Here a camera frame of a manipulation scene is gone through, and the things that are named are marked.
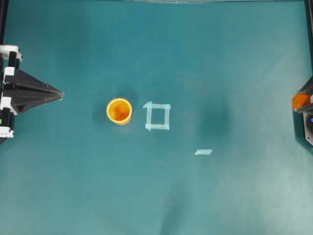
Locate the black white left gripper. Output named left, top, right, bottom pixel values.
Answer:
left=0, top=46, right=63, bottom=143

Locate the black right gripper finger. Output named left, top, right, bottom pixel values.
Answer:
left=297, top=76, right=313, bottom=95
left=294, top=103, right=313, bottom=113

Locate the orange block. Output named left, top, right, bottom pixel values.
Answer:
left=292, top=94, right=311, bottom=111

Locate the orange cup with yellow rim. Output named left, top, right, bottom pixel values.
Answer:
left=106, top=98, right=133, bottom=125

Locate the pale tape strip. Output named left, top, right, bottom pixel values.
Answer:
left=195, top=149, right=212, bottom=155

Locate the pale tape square outline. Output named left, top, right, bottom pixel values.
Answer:
left=143, top=101, right=171, bottom=131

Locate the black right frame rail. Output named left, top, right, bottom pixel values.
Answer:
left=304, top=0, right=313, bottom=43

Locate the black frame rail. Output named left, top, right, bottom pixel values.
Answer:
left=304, top=0, right=313, bottom=43
left=0, top=0, right=9, bottom=45

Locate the black left frame rail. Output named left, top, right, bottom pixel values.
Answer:
left=0, top=0, right=9, bottom=45

